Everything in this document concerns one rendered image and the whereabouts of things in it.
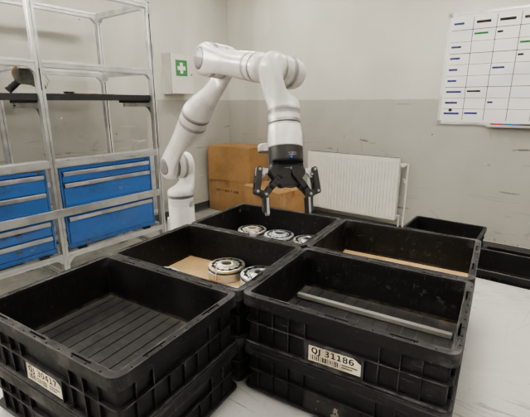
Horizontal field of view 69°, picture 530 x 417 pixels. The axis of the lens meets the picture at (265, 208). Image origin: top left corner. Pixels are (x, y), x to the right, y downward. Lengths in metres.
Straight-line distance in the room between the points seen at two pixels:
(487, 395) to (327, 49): 3.77
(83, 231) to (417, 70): 3.11
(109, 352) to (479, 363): 0.83
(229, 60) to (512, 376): 0.99
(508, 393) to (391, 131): 3.24
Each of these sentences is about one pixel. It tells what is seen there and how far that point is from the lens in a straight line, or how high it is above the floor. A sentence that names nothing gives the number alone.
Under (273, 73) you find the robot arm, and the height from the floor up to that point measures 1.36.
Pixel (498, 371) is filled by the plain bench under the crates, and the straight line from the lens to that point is 1.11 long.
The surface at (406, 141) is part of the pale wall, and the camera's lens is 4.00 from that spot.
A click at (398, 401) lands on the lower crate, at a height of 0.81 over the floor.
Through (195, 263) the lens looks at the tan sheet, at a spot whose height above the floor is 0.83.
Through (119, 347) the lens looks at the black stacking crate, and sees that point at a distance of 0.87.
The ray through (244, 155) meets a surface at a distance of 4.44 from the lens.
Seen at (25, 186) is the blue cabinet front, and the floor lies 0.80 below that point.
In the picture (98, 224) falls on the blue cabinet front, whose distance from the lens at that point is 3.07.
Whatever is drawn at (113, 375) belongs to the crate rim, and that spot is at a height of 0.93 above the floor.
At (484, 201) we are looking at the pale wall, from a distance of 3.92.
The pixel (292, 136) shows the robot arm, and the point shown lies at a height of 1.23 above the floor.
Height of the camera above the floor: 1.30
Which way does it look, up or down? 15 degrees down
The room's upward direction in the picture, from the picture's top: straight up
